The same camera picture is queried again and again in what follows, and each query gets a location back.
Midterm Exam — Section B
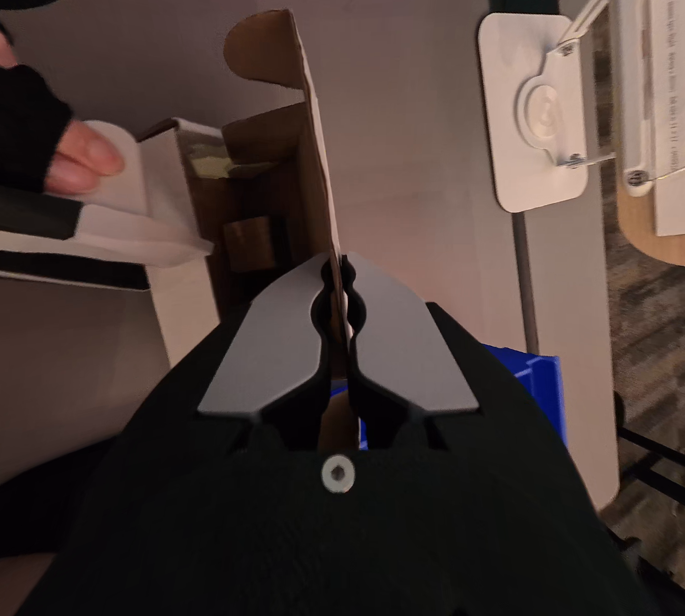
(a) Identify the blue plastic bin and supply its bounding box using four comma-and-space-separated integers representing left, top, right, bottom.
330, 342, 569, 452

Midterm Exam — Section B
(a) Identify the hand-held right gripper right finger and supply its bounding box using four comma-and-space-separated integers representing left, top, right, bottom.
341, 252, 480, 450

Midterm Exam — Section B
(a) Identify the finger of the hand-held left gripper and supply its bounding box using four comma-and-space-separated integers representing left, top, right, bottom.
0, 229, 168, 292
75, 203, 216, 270

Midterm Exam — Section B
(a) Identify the person's left hand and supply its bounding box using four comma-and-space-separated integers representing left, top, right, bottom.
45, 113, 127, 195

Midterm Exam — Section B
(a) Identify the wooden document stand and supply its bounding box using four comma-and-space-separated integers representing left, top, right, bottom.
478, 0, 685, 268

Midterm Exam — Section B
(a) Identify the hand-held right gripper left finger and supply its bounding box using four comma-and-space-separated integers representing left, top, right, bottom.
197, 252, 343, 450

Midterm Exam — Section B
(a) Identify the white cardboard mailer box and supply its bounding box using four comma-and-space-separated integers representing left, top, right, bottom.
134, 8, 360, 452

